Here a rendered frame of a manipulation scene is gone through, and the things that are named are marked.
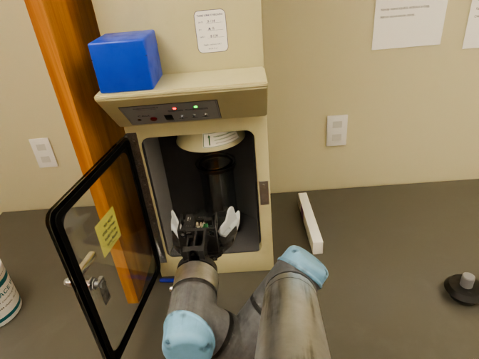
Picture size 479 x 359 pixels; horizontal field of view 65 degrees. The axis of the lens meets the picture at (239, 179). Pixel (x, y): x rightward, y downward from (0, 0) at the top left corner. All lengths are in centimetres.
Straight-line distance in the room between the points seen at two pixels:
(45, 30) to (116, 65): 13
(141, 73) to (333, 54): 72
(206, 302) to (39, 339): 61
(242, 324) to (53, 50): 57
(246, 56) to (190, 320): 51
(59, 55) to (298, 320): 61
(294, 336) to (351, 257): 79
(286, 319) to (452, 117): 119
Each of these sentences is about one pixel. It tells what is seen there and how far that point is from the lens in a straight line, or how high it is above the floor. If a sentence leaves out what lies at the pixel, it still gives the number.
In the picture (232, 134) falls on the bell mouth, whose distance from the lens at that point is 91.
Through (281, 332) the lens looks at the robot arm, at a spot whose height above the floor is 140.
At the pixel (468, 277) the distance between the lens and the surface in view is 108.
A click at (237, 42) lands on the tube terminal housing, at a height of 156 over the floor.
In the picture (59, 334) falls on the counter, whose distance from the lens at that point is 111.
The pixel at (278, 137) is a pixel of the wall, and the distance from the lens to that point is 135.
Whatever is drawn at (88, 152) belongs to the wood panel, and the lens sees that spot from 84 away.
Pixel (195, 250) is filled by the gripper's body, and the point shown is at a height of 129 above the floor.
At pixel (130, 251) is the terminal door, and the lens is 90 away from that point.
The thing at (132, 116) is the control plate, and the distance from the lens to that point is 81.
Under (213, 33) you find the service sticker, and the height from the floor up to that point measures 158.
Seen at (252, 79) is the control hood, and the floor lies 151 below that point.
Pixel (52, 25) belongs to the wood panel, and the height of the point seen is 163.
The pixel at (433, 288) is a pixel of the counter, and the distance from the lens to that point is 112.
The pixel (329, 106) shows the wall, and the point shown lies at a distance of 133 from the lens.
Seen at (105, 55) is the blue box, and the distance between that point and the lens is 74.
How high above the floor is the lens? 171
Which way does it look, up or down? 30 degrees down
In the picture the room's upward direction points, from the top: 5 degrees counter-clockwise
